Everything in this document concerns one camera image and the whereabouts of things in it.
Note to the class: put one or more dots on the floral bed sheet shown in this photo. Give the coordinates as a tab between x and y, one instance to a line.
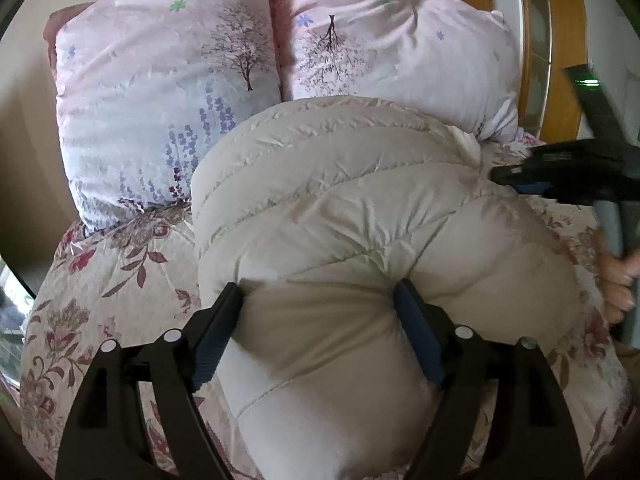
137	282

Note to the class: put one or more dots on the left floral pillow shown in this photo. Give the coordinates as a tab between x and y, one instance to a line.
145	88

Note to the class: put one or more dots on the floral pillow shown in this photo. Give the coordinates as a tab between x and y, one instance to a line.
145	88
442	57

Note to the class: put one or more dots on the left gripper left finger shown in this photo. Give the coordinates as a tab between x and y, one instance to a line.
105	433

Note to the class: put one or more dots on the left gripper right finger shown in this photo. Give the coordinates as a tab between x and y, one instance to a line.
531	434

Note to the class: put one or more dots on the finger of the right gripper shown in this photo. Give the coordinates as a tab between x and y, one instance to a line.
520	179

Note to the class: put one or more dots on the person right hand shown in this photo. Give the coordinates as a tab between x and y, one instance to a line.
616	277

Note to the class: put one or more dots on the beige quilted down jacket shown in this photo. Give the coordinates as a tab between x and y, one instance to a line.
317	208

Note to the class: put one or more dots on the right floral pillow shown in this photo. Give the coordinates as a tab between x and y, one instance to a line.
442	57

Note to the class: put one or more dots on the wooden door frame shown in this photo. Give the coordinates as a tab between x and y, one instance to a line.
550	36

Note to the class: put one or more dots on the black framed mirror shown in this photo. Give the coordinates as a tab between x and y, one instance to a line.
16	302

